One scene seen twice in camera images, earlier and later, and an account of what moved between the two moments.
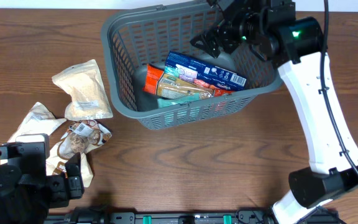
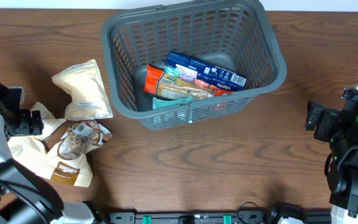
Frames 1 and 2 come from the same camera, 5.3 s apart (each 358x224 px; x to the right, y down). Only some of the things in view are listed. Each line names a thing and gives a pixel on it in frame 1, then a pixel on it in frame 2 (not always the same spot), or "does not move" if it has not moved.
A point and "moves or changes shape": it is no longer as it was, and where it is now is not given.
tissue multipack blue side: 184,68 does not move
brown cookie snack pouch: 79,137 does not move
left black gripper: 56,196 → 24,124
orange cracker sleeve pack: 151,79 does not move
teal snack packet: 168,102 moves or changes shape
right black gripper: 224,32 → 329,117
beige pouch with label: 89,99 does not move
